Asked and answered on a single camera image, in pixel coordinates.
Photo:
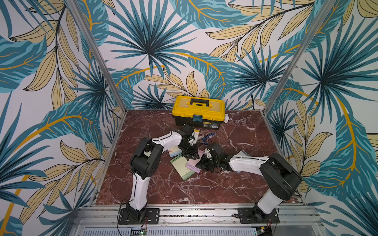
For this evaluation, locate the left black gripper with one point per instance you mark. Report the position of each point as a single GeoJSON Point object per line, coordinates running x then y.
{"type": "Point", "coordinates": [194, 153]}

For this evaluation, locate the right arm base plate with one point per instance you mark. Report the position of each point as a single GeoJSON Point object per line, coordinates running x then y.
{"type": "Point", "coordinates": [252, 215]}

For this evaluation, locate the yellow topped cream memo pad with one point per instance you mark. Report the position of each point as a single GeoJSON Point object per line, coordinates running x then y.
{"type": "Point", "coordinates": [196, 135]}

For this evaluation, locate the yellow black toolbox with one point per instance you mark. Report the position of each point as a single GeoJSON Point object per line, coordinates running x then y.
{"type": "Point", "coordinates": [199, 112]}

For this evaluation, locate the aluminium front rail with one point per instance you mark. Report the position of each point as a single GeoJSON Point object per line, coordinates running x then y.
{"type": "Point", "coordinates": [200, 220]}

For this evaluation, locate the grey white memo pad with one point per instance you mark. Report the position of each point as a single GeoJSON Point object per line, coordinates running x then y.
{"type": "Point", "coordinates": [242, 154]}

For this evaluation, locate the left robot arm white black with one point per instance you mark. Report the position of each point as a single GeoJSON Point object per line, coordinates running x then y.
{"type": "Point", "coordinates": [146, 159]}

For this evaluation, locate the blue topped cream memo pad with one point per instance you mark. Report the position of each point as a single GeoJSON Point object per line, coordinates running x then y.
{"type": "Point", "coordinates": [174, 151]}

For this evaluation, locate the small white bottle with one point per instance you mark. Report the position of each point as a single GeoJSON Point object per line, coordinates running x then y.
{"type": "Point", "coordinates": [226, 118]}

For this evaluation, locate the blue handled pliers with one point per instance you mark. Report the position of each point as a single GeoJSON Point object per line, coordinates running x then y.
{"type": "Point", "coordinates": [207, 139]}

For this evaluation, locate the pink memo pad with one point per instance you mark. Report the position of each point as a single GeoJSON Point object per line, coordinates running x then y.
{"type": "Point", "coordinates": [191, 164]}

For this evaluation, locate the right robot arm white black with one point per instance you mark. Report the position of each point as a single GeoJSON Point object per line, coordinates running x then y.
{"type": "Point", "coordinates": [282, 179]}

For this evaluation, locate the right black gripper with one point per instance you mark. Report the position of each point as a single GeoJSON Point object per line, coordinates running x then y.
{"type": "Point", "coordinates": [209, 162]}

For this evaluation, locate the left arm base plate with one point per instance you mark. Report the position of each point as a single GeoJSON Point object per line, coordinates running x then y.
{"type": "Point", "coordinates": [130, 216]}

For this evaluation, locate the large green memo pad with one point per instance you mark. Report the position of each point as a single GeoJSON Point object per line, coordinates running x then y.
{"type": "Point", "coordinates": [179, 163]}

